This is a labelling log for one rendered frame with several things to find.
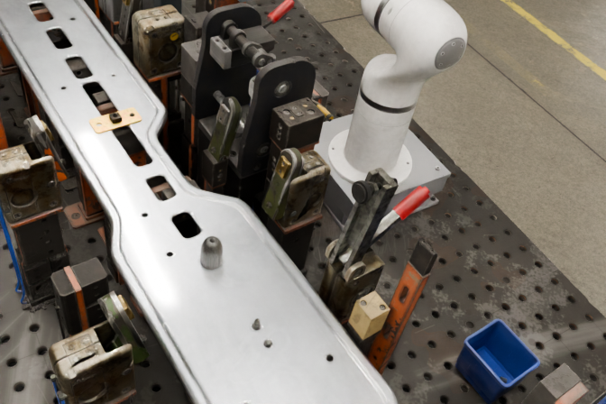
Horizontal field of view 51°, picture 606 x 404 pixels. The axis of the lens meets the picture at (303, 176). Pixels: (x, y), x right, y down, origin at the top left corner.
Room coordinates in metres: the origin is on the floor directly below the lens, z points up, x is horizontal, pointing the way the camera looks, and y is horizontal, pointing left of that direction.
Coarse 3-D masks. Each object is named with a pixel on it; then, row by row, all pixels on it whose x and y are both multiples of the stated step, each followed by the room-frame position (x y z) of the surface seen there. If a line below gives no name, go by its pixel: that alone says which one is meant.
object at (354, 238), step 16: (368, 176) 0.57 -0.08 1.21; (384, 176) 0.57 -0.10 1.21; (352, 192) 0.55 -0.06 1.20; (368, 192) 0.54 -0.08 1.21; (384, 192) 0.55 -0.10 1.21; (352, 208) 0.57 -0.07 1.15; (368, 208) 0.57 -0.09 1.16; (384, 208) 0.56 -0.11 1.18; (352, 224) 0.57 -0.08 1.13; (368, 224) 0.55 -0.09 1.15; (352, 240) 0.56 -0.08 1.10; (368, 240) 0.55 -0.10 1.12; (336, 256) 0.56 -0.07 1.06; (352, 256) 0.54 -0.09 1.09
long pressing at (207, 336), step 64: (0, 0) 1.09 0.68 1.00; (64, 0) 1.13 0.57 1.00; (64, 64) 0.93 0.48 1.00; (128, 64) 0.96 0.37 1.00; (64, 128) 0.76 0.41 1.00; (128, 192) 0.65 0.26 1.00; (192, 192) 0.67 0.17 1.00; (128, 256) 0.53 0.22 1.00; (192, 256) 0.55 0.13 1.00; (256, 256) 0.58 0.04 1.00; (192, 320) 0.45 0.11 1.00; (320, 320) 0.49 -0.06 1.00; (192, 384) 0.36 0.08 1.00; (256, 384) 0.38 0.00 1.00; (320, 384) 0.40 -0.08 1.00; (384, 384) 0.41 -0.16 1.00
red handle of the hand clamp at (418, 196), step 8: (416, 192) 0.63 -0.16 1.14; (424, 192) 0.63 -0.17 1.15; (408, 200) 0.62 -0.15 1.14; (416, 200) 0.62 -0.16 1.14; (424, 200) 0.62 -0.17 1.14; (392, 208) 0.61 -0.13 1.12; (400, 208) 0.61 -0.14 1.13; (408, 208) 0.61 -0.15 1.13; (416, 208) 0.62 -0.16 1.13; (392, 216) 0.60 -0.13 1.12; (400, 216) 0.60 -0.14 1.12; (384, 224) 0.59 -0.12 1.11; (392, 224) 0.59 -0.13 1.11; (376, 232) 0.58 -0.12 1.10; (384, 232) 0.59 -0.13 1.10; (376, 240) 0.58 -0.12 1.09; (344, 256) 0.55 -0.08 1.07; (344, 264) 0.55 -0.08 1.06
